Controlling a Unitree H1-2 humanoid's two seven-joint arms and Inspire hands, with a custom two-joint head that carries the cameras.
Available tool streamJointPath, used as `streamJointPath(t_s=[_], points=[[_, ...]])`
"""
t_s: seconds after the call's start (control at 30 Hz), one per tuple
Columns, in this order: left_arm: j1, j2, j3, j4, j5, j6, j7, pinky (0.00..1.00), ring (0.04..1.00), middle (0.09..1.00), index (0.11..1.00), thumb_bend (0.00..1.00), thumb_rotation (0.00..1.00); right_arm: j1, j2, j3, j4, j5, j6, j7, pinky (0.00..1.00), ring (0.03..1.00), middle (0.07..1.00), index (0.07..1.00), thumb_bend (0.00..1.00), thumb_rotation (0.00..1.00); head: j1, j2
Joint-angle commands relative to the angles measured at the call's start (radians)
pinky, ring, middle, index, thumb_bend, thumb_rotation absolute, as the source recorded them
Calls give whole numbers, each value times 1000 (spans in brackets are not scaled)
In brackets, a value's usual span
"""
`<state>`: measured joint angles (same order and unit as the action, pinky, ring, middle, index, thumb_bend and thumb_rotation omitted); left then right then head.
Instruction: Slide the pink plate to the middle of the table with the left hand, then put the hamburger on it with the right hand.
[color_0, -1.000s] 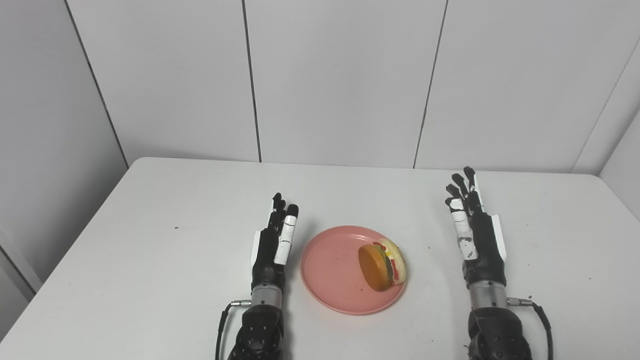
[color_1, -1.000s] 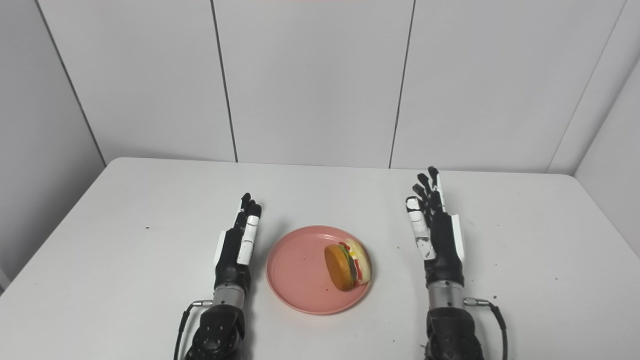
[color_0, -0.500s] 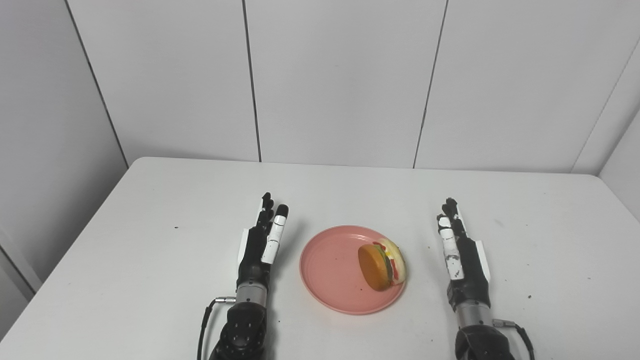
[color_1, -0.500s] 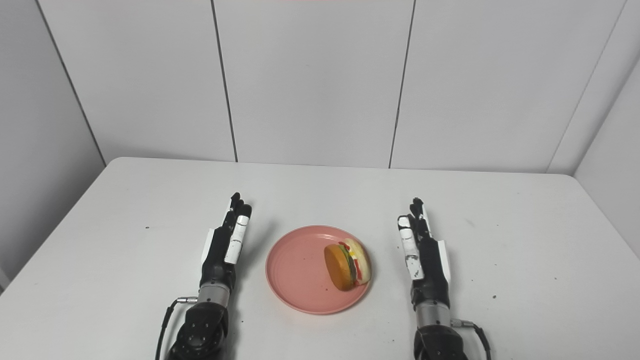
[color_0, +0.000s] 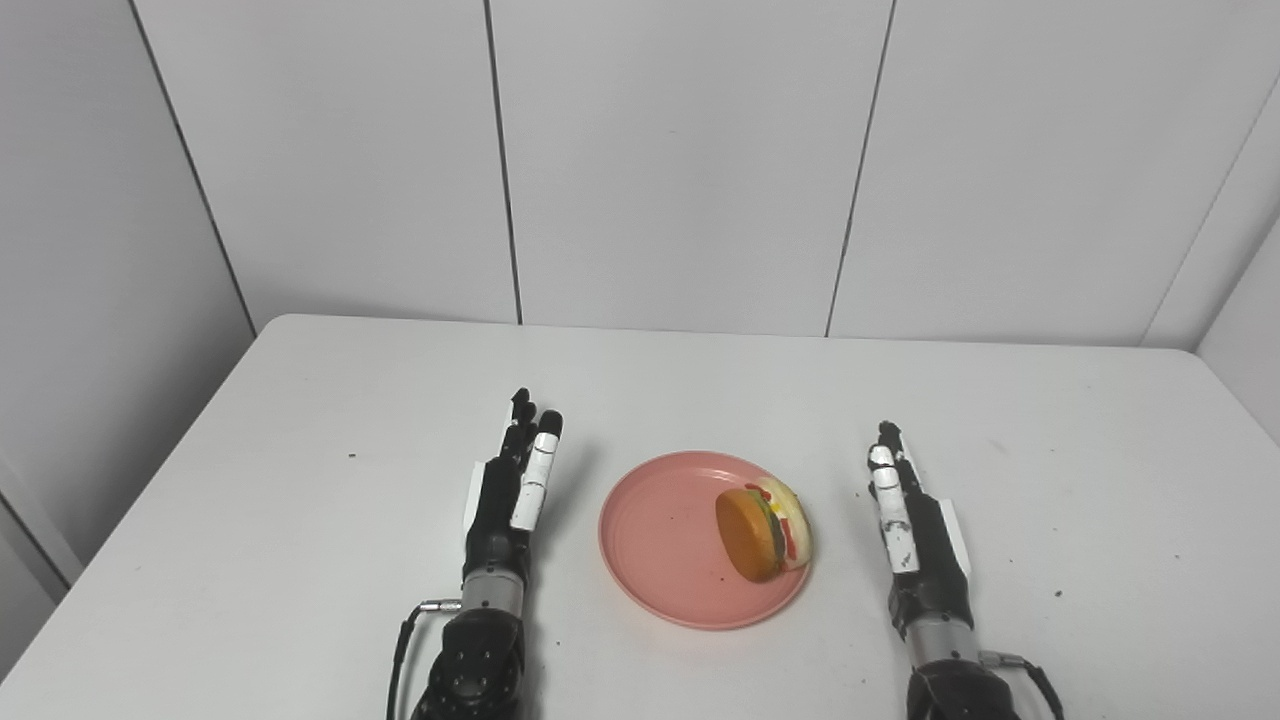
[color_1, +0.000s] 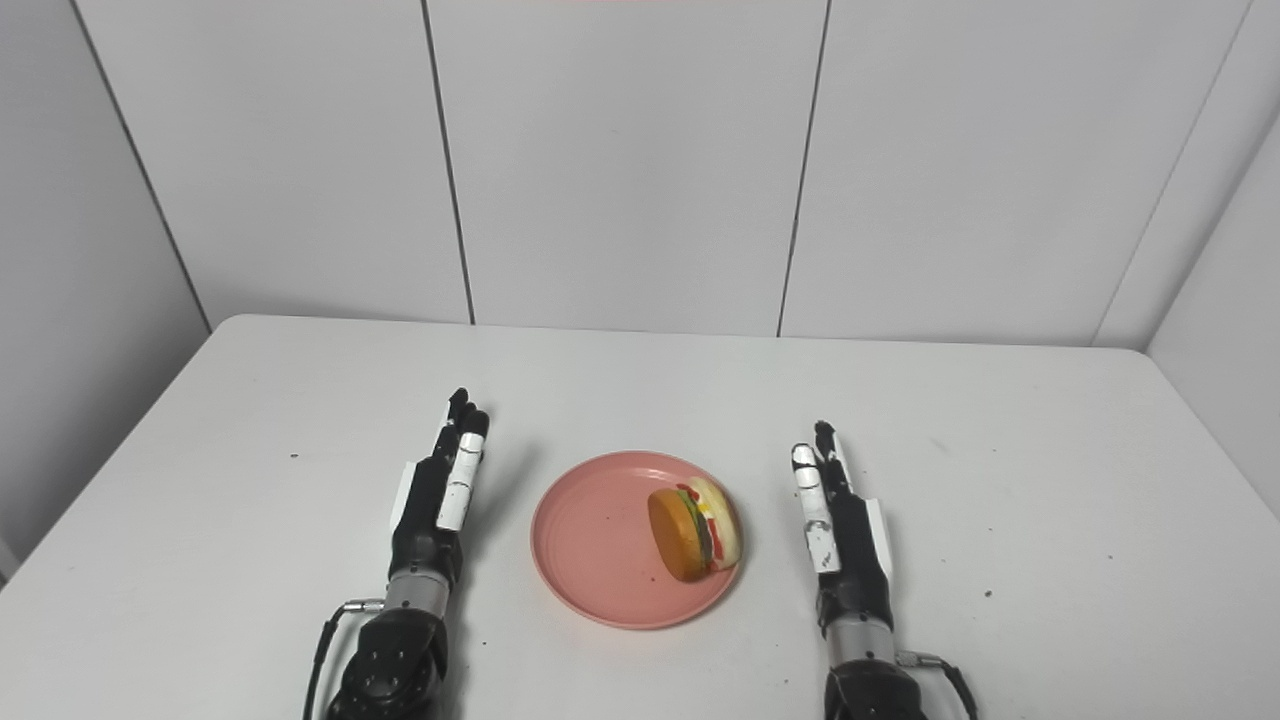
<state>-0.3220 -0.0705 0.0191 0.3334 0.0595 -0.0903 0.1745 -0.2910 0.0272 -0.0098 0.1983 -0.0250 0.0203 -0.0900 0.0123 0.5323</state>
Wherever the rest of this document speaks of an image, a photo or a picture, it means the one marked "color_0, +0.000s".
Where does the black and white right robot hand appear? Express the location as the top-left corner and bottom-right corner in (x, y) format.
(866, 421), (973, 641)

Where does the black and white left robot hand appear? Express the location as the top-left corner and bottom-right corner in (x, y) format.
(462, 388), (564, 583)

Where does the pink round plate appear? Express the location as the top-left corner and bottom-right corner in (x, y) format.
(598, 451), (813, 631)

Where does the toy hamburger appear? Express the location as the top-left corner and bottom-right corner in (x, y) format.
(714, 478), (813, 584)

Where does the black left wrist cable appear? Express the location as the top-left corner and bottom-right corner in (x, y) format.
(386, 598), (463, 720)

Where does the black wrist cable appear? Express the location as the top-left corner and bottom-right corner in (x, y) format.
(386, 598), (463, 720)
(980, 650), (1066, 720)

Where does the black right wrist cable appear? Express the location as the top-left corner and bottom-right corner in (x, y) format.
(980, 650), (1066, 720)

